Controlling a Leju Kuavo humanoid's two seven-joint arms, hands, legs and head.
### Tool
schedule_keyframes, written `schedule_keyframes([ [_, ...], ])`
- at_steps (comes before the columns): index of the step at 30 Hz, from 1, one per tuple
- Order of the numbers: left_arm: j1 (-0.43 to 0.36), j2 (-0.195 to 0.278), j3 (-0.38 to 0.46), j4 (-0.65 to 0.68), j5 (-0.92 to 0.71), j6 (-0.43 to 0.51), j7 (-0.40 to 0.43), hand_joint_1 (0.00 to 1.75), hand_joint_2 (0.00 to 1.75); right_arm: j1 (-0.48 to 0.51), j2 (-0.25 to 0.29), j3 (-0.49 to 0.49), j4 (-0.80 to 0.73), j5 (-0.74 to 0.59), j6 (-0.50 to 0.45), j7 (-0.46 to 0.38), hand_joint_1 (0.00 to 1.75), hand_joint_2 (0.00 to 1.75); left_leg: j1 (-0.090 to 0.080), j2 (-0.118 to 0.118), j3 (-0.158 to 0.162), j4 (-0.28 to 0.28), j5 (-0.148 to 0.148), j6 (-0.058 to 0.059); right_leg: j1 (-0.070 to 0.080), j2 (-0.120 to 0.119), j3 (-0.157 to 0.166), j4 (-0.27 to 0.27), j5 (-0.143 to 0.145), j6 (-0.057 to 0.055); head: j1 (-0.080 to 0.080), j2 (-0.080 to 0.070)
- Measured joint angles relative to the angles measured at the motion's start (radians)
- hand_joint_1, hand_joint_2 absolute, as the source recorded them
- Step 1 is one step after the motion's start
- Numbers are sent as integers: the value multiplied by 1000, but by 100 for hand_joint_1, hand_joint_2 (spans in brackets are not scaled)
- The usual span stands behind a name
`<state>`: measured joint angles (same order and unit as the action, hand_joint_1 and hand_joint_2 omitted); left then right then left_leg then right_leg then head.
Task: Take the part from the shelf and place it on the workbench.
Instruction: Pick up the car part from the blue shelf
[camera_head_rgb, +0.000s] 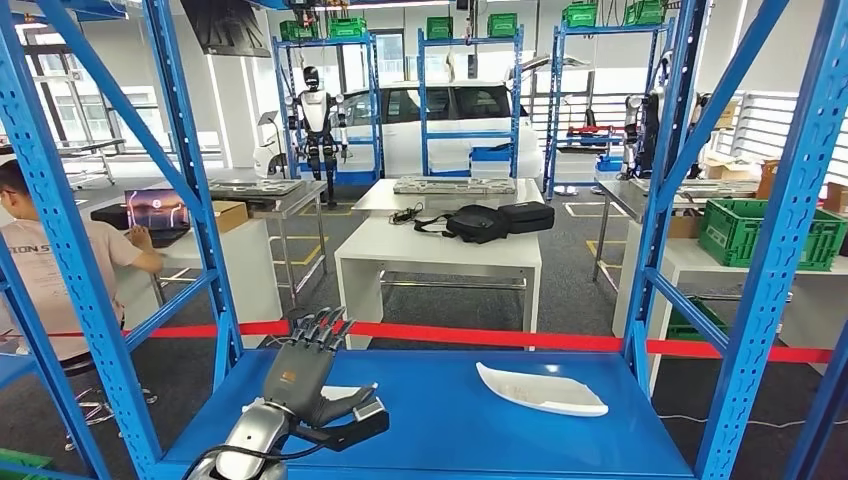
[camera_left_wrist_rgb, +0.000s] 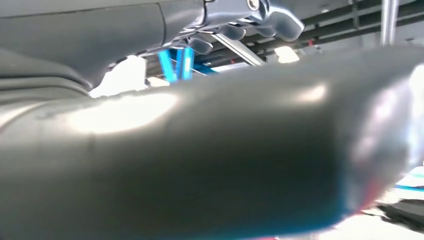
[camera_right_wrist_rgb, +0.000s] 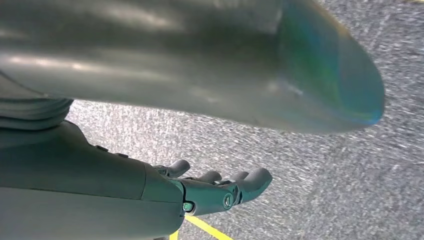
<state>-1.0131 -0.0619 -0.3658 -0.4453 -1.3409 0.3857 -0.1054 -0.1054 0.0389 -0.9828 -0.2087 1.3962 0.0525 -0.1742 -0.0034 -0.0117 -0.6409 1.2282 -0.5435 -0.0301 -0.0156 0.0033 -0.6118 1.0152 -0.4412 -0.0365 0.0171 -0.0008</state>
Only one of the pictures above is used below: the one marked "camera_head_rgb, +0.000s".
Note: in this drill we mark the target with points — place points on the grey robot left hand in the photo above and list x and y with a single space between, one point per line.
298 378

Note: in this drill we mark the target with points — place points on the white curved plastic part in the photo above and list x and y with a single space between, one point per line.
341 393
536 394

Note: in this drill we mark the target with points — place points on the blue steel shelf rack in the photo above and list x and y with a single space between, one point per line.
13 371
552 119
464 136
821 424
464 424
378 106

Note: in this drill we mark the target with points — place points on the grey part tray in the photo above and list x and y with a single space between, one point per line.
457 185
702 187
258 187

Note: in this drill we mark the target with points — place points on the red plastic part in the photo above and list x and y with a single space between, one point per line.
596 130

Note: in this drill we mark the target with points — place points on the white desk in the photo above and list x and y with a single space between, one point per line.
252 278

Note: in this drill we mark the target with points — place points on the white table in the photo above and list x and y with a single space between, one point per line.
682 258
430 248

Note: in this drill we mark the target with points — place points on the red barrier belt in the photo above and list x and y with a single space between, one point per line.
497 338

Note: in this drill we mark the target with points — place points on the black laptop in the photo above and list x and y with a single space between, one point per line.
156 208

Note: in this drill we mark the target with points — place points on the black stool chrome base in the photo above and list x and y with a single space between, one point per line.
76 364

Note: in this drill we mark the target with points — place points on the black backpack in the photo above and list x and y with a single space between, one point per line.
477 224

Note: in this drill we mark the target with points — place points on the black equipment case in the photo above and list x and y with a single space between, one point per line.
106 215

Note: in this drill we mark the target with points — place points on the white car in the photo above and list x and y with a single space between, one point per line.
401 142

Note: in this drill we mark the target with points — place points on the tablet on floor stand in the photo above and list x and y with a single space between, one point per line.
270 119

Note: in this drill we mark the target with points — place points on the black and white humanoid robot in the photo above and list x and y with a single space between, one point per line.
316 106
636 132

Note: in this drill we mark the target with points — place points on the person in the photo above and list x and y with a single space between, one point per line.
40 278

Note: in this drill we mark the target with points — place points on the black zip case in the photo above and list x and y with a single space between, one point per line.
526 216

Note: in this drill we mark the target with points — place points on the green plastic crate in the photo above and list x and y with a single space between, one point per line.
689 324
20 467
580 16
347 28
502 26
439 28
729 232
298 30
644 13

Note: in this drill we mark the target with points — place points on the blue storage bin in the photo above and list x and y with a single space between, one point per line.
608 164
490 154

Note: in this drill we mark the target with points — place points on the black hanging display screen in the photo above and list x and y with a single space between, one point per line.
225 30

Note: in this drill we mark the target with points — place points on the open cardboard carton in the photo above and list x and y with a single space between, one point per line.
729 169

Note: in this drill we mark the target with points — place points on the brown cardboard box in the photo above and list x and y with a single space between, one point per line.
836 197

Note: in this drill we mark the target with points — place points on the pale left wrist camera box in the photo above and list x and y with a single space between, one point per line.
370 412

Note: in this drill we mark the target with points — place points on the white slatted wall panel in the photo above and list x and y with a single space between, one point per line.
745 126

